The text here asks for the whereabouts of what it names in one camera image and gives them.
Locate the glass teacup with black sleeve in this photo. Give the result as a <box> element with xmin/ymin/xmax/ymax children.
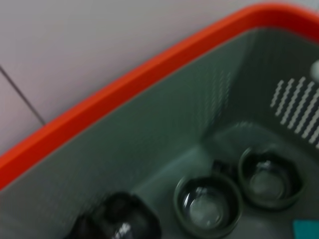
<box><xmin>71</xmin><ymin>191</ymin><xmax>162</xmax><ymax>239</ymax></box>
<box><xmin>237</xmin><ymin>146</ymin><xmax>308</xmax><ymax>213</ymax></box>
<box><xmin>173</xmin><ymin>174</ymin><xmax>244</xmax><ymax>239</ymax></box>

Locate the cyan square building plate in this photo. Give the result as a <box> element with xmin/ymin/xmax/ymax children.
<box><xmin>292</xmin><ymin>219</ymin><xmax>319</xmax><ymax>239</ymax></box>

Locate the grey-green perforated storage bin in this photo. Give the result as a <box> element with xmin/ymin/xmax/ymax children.
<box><xmin>0</xmin><ymin>2</ymin><xmax>319</xmax><ymax>239</ymax></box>

